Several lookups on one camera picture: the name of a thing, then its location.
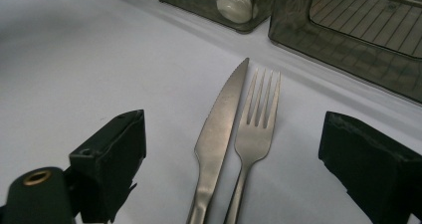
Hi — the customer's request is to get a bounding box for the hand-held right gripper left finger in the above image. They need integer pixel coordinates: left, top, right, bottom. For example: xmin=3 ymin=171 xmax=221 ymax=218
xmin=69 ymin=109 xmax=147 ymax=224

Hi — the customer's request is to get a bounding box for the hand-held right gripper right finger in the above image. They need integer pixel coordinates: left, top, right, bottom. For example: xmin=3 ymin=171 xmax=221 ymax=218
xmin=317 ymin=111 xmax=422 ymax=224

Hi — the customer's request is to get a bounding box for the steel fork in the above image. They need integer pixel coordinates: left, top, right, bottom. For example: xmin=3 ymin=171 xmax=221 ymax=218
xmin=223 ymin=68 xmax=283 ymax=224

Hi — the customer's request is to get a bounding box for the smoky transparent plastic bin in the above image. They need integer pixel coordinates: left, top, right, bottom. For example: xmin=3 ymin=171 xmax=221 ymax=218
xmin=268 ymin=0 xmax=422 ymax=105
xmin=153 ymin=0 xmax=275 ymax=35

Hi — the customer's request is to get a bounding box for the white ceramic spoon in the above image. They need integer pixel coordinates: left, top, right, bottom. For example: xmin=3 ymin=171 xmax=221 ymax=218
xmin=216 ymin=0 xmax=254 ymax=24

